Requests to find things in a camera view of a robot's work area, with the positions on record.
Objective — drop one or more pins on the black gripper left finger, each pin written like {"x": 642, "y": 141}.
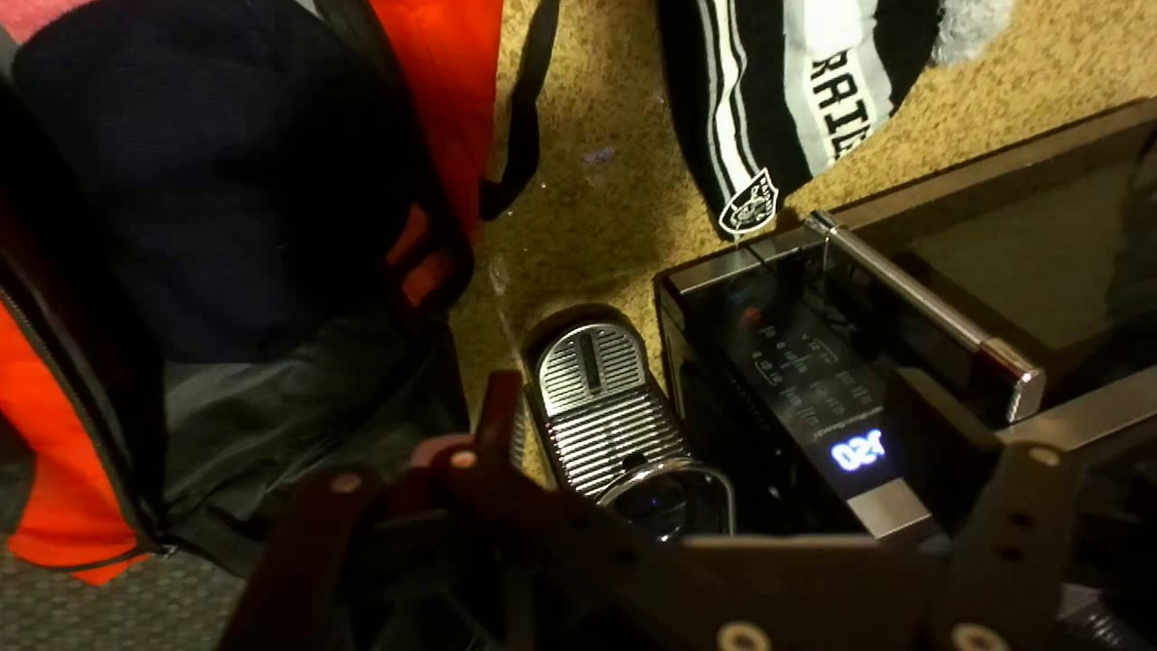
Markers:
{"x": 481, "y": 543}

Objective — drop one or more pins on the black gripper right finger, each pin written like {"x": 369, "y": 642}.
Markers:
{"x": 1015, "y": 554}

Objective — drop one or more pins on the orange duffel bag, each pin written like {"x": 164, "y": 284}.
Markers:
{"x": 436, "y": 110}

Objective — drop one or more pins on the black capsule coffee machine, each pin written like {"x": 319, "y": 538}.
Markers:
{"x": 616, "y": 410}

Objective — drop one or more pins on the black microwave oven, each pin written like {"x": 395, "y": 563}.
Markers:
{"x": 915, "y": 314}

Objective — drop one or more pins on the black white Raiders beanie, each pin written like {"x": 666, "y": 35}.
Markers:
{"x": 781, "y": 96}

